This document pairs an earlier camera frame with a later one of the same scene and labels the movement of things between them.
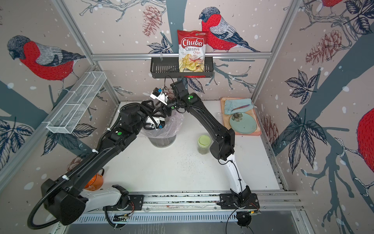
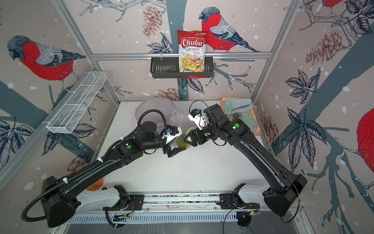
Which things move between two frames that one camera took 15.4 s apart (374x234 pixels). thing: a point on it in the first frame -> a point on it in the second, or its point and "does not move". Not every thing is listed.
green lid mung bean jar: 203,144 -> 181,143
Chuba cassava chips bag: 192,46 does not move
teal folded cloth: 233,106 does not move
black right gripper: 168,113 -> 197,133
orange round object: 95,183 does not move
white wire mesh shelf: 66,117 does not move
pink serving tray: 252,110 does not move
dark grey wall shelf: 168,67 does not move
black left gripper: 148,110 -> 167,149
